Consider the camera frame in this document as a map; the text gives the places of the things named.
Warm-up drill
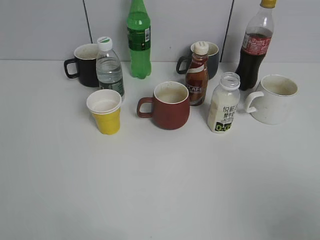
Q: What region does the brown coffee drink bottle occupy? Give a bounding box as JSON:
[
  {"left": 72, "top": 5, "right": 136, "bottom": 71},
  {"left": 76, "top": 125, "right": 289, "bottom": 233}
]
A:
[{"left": 185, "top": 41, "right": 209, "bottom": 106}]

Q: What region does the white ceramic mug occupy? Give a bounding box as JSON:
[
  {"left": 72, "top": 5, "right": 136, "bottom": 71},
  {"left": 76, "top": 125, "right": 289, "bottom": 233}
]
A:
[{"left": 244, "top": 74, "right": 299, "bottom": 125}]

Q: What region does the cola bottle red label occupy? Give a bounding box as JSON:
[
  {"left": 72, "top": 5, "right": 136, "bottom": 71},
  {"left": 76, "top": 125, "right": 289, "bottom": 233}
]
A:
[{"left": 235, "top": 0, "right": 277, "bottom": 91}]

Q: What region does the dark grey ceramic mug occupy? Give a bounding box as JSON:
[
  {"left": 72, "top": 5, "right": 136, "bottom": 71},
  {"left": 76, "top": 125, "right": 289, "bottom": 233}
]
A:
[{"left": 176, "top": 41, "right": 219, "bottom": 80}]

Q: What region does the milk bottle without cap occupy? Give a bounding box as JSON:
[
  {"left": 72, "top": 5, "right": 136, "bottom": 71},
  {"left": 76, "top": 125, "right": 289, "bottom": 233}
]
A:
[{"left": 207, "top": 72, "right": 241, "bottom": 134}]

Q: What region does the clear water bottle green label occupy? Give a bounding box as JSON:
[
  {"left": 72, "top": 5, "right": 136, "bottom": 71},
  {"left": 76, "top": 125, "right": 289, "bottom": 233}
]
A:
[{"left": 96, "top": 36, "right": 125, "bottom": 100}]

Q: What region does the yellow paper cup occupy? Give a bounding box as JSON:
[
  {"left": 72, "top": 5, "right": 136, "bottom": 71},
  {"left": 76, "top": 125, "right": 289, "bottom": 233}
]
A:
[{"left": 86, "top": 89, "right": 122, "bottom": 135}]

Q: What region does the green soda bottle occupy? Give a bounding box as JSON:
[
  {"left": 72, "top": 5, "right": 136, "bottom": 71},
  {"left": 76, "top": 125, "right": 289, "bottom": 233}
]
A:
[{"left": 126, "top": 0, "right": 152, "bottom": 79}]

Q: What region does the red ceramic mug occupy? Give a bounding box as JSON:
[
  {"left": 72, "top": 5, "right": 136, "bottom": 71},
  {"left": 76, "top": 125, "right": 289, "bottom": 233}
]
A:
[{"left": 136, "top": 81, "right": 190, "bottom": 130}]

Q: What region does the black ceramic mug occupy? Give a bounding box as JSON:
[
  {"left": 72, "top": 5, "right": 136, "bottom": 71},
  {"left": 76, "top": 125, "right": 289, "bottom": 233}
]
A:
[{"left": 63, "top": 43, "right": 99, "bottom": 88}]

